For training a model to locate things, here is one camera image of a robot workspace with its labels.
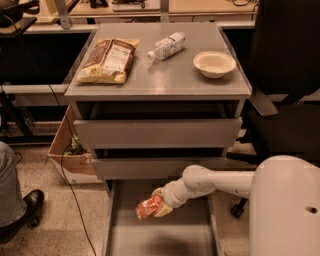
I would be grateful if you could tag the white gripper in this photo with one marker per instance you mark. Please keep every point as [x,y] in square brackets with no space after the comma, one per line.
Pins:
[169,197]

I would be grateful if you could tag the red coke can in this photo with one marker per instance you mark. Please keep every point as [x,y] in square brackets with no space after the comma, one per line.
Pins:
[149,207]

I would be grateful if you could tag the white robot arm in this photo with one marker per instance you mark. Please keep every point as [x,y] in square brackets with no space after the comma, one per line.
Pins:
[284,202]

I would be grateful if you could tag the grey bottom drawer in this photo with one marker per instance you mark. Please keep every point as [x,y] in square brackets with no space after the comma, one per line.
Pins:
[190,230]

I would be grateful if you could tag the grey drawer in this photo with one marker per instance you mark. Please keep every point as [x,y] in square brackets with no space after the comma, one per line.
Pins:
[190,230]
[151,134]
[160,168]

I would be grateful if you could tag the grey middle drawer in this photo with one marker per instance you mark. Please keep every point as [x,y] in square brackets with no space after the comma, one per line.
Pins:
[160,168]

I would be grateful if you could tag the grey top drawer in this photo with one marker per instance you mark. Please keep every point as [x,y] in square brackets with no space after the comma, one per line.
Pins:
[151,134]

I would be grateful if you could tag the grey drawer cabinet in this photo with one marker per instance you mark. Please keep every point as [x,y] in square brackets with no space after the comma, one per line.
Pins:
[167,89]

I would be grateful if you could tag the cardboard box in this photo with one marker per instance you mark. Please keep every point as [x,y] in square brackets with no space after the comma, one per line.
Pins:
[69,158]

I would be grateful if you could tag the black leather shoe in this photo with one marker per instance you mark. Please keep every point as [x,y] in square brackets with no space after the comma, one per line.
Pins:
[34,201]

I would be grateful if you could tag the white paper bowl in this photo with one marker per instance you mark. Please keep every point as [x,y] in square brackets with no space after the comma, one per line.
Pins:
[212,64]

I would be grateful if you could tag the blue jeans leg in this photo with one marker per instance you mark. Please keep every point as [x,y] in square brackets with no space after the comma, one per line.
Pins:
[12,205]

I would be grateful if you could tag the brown chip bag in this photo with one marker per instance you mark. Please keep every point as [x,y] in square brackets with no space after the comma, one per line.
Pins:
[109,62]

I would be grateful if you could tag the clear plastic water bottle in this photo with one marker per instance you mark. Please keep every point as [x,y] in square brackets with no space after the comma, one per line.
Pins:
[168,46]

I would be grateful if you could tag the black office chair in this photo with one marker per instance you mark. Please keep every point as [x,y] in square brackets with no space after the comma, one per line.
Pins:
[280,55]

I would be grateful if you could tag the wooden desk in background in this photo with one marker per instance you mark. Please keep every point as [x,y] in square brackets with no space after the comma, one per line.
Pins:
[81,15]

